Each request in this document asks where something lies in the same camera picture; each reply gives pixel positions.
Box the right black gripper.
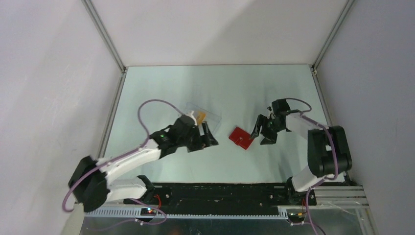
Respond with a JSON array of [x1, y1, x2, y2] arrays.
[[249, 114, 284, 145]]

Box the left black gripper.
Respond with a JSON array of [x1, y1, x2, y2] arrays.
[[177, 121, 217, 152]]

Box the red leather card holder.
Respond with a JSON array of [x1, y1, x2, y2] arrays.
[[229, 126, 254, 150]]

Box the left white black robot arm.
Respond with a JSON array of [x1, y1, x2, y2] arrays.
[[68, 115, 219, 212]]

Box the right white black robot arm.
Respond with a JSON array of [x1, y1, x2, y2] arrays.
[[250, 98, 352, 205]]

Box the orange credit card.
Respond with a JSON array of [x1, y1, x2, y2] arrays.
[[194, 111, 206, 125]]

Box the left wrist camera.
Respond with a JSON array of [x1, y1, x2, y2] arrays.
[[184, 110, 198, 126]]

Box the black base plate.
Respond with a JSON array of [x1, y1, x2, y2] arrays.
[[139, 183, 306, 206]]

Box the right aluminium frame post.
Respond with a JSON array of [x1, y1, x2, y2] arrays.
[[311, 0, 356, 74]]

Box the aluminium frame post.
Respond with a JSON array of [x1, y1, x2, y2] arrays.
[[81, 0, 126, 73], [311, 0, 356, 74]]

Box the grey slotted cable duct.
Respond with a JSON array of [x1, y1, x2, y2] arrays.
[[85, 207, 288, 220]]

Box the aluminium front rail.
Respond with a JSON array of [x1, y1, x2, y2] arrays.
[[314, 186, 369, 209]]

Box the left aluminium frame post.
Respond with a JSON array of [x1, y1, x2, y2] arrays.
[[81, 0, 126, 73]]

